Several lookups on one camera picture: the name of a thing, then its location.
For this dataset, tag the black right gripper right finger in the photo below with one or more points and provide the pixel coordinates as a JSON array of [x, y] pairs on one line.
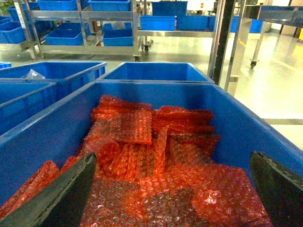
[[280, 190]]

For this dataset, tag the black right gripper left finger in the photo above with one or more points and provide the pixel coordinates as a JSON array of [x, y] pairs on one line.
[[61, 203]]

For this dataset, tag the blue bin with red bags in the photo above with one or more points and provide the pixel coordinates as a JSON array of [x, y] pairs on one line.
[[57, 132]]

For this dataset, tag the empty blue bin front left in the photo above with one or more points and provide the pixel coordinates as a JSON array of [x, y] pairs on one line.
[[20, 100]]

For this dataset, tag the empty blue bin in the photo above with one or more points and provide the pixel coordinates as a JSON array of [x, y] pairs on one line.
[[157, 71], [20, 100]]

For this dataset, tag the blue bin with plastic bag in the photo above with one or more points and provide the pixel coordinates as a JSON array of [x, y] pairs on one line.
[[68, 75]]

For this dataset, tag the empty blue bin rear right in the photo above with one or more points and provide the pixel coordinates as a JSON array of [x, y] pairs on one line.
[[157, 71]]

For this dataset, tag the steel shelf rack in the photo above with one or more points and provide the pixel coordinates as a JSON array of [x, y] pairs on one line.
[[223, 23]]

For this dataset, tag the red bubble wrap bags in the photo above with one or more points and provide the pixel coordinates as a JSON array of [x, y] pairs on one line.
[[154, 169]]

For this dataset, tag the rear steel cart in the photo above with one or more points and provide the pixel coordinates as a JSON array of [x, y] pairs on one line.
[[36, 47]]

